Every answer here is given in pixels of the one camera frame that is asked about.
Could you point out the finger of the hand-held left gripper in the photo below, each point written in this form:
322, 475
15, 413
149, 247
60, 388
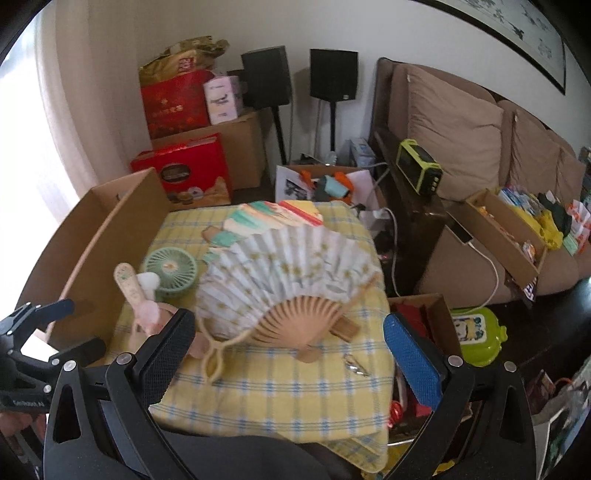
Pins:
46, 310
78, 350

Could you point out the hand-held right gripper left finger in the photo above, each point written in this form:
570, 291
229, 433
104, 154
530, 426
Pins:
161, 360

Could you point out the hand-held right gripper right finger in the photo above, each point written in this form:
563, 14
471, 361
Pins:
411, 360

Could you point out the beige hair clip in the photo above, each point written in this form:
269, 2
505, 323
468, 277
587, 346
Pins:
214, 360

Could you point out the white floral folding fan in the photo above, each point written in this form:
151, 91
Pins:
286, 277

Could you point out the person's left hand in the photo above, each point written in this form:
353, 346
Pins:
16, 422

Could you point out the cardboard box of red items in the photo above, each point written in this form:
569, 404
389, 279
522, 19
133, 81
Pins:
441, 314

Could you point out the pink handheld fan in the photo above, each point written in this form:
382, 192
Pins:
134, 300

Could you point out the green cartoon lunch box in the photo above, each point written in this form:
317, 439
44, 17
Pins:
478, 332

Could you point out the round green desk fan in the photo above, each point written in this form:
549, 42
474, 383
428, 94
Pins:
170, 272

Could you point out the brown sofa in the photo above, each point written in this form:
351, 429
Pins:
461, 263

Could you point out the yellow plaid cloth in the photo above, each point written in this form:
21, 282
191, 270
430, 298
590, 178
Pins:
300, 392

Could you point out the white phone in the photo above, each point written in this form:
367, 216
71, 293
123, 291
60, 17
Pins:
461, 233

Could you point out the white power strip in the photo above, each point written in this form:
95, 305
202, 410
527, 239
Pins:
375, 215

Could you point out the long cardboard tray box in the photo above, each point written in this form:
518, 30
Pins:
496, 235

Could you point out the teal striped folding fan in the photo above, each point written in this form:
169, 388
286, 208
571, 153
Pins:
240, 226

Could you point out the white paper bag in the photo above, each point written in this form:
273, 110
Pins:
563, 415

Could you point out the yellow plastic bag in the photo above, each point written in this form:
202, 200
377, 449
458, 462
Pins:
547, 228

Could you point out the red gift box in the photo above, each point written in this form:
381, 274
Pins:
184, 170

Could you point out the green black power station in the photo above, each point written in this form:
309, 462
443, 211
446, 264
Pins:
418, 168

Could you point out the orange teal tool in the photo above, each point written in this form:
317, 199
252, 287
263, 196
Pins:
332, 182

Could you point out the pile of snack packets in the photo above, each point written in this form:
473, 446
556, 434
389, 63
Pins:
519, 198

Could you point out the white blue carton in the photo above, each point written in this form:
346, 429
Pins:
362, 150

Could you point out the white box of tools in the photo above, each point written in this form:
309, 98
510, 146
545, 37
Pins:
288, 182

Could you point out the pale curtain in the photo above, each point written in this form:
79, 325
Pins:
92, 92

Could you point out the large brown cardboard box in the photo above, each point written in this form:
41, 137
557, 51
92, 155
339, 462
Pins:
244, 147

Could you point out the large beige cushion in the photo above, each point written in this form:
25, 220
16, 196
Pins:
452, 124

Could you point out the medium beige cushion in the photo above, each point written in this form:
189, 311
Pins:
531, 152

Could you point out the red box on carton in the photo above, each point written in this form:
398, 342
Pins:
175, 104

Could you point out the small beige cushion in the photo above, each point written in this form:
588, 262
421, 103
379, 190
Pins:
570, 170

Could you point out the black speaker stand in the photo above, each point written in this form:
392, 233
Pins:
278, 134
332, 124

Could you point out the white purple carton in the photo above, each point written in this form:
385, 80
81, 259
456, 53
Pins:
222, 99

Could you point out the gold bag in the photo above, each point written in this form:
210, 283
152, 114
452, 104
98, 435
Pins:
184, 53

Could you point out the black speaker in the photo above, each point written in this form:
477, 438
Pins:
333, 74
265, 76

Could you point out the framed wall picture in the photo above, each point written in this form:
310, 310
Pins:
517, 32

